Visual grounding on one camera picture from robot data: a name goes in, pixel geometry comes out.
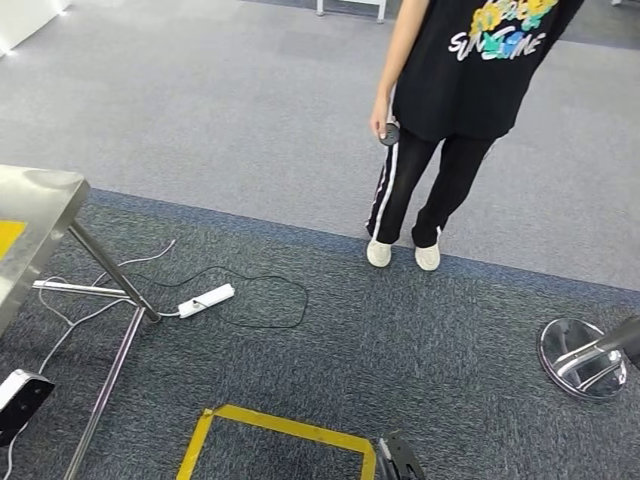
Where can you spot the white cabinet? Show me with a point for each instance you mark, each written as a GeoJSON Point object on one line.
{"type": "Point", "coordinates": [25, 16]}

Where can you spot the stainless steel workbench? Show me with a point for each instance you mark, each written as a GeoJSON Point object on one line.
{"type": "Point", "coordinates": [35, 218]}

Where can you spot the black round device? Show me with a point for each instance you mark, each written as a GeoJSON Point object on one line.
{"type": "Point", "coordinates": [390, 134]}

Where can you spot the person's right forearm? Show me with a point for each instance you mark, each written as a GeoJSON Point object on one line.
{"type": "Point", "coordinates": [404, 40]}

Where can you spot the yellow floor tape outline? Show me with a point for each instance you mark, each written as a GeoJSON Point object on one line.
{"type": "Point", "coordinates": [300, 429]}

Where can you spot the person's right hand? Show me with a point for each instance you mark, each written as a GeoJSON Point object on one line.
{"type": "Point", "coordinates": [381, 116]}

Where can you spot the white power strip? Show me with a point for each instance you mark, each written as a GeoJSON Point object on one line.
{"type": "Point", "coordinates": [207, 300]}

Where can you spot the large yellow tape rectangle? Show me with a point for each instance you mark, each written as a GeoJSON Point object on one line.
{"type": "Point", "coordinates": [10, 237]}

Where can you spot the white table frame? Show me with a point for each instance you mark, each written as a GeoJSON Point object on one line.
{"type": "Point", "coordinates": [381, 10]}

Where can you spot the person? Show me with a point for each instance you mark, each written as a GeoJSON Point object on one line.
{"type": "Point", "coordinates": [450, 79]}

